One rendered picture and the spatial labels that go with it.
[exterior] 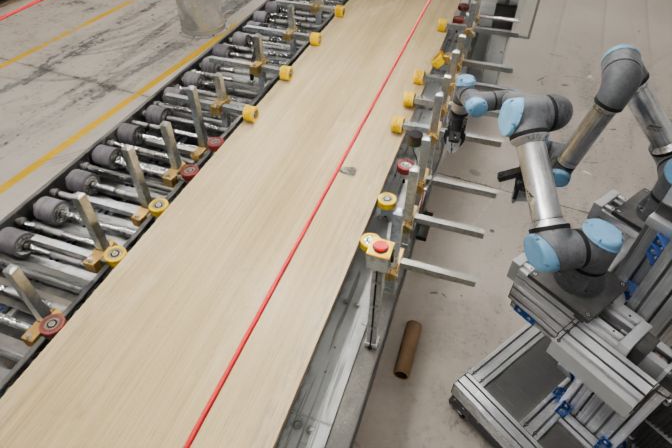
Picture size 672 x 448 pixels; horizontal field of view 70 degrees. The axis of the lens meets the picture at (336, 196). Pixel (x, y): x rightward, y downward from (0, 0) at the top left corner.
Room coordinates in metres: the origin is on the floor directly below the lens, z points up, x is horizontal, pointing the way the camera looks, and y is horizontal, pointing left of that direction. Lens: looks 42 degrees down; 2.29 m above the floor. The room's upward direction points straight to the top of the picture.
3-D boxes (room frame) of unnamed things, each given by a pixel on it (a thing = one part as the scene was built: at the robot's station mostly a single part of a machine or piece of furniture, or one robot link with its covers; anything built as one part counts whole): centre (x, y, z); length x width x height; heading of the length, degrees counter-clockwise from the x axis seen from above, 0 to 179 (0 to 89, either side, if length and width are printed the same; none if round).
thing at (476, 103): (1.63, -0.55, 1.29); 0.11 x 0.11 x 0.08; 10
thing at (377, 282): (0.94, -0.13, 0.93); 0.05 x 0.04 x 0.45; 161
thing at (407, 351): (1.30, -0.37, 0.04); 0.30 x 0.08 x 0.08; 161
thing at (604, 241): (0.97, -0.77, 1.21); 0.13 x 0.12 x 0.14; 100
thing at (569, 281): (0.97, -0.78, 1.09); 0.15 x 0.15 x 0.10
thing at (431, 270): (1.19, -0.32, 0.82); 0.43 x 0.03 x 0.04; 71
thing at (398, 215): (1.19, -0.22, 0.90); 0.03 x 0.03 x 0.48; 71
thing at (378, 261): (0.94, -0.13, 1.18); 0.07 x 0.07 x 0.08; 71
